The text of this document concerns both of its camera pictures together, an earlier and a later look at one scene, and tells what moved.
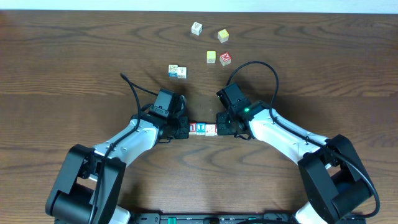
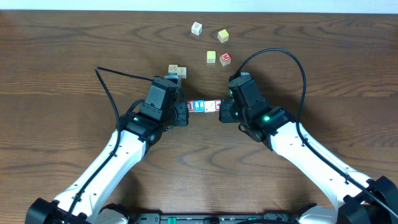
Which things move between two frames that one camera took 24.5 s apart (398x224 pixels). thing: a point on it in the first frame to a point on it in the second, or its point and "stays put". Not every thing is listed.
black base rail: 181,218 stays put
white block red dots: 210,129 to 209,106
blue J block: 201,128 to 199,106
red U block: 193,128 to 190,105
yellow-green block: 211,56 stays put
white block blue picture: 173,71 stays put
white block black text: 181,72 stays put
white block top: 196,28 stays put
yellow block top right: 223,35 stays put
